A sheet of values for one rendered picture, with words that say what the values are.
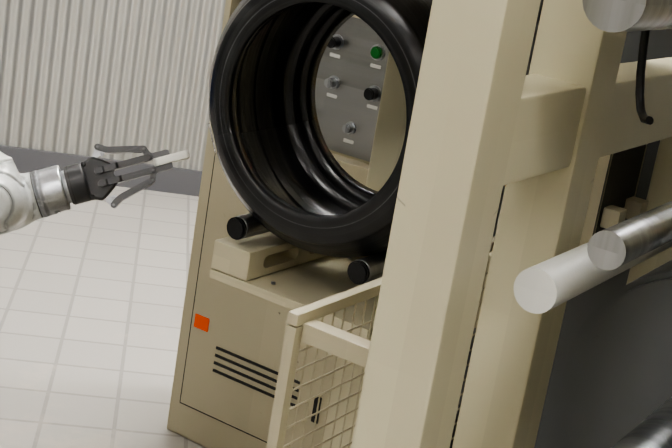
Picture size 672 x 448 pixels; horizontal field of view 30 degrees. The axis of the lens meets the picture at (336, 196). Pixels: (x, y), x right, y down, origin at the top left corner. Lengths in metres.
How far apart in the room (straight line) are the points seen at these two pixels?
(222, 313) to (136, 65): 2.57
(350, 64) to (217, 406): 1.02
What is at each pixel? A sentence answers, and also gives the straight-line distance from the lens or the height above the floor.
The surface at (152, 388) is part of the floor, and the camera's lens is 3.86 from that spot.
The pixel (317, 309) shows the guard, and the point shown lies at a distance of 1.77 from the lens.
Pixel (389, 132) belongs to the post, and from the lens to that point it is 2.62.
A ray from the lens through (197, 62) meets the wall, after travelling 5.78.
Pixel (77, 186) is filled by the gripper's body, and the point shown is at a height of 0.95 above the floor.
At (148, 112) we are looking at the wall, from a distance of 5.83.
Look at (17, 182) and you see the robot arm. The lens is 2.25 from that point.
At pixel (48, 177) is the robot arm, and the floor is 0.96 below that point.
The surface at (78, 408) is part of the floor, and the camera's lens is 3.69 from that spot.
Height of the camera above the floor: 1.60
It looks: 15 degrees down
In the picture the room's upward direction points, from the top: 10 degrees clockwise
